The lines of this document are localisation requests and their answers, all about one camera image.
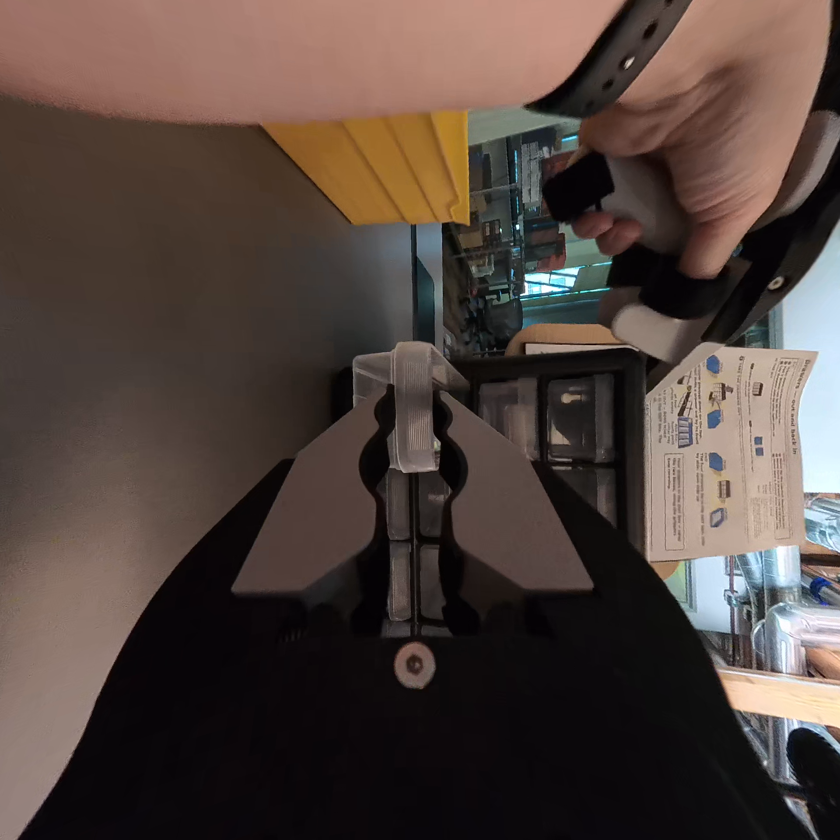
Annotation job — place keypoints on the person's left hand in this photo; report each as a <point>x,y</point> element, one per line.
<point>741,118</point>

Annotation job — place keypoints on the printed instruction sheet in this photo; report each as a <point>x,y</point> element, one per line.
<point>722,459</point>

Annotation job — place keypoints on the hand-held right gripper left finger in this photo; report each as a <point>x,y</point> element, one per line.
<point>308,518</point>

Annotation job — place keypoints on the wooden backing board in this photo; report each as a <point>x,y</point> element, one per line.
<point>558,333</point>

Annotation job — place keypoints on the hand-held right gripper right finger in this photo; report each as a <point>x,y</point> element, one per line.
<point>518,518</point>

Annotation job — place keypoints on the yellow plastic bin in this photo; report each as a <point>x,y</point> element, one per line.
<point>387,170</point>

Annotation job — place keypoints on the silver ventilation duct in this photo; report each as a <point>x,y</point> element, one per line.
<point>781,630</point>

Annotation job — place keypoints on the black drawer cabinet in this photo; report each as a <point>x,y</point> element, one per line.
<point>630,407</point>

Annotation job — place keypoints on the person's left forearm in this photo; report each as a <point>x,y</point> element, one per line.
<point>262,52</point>

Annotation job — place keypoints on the clear plastic drawer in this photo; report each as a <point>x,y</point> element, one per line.
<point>413,407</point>

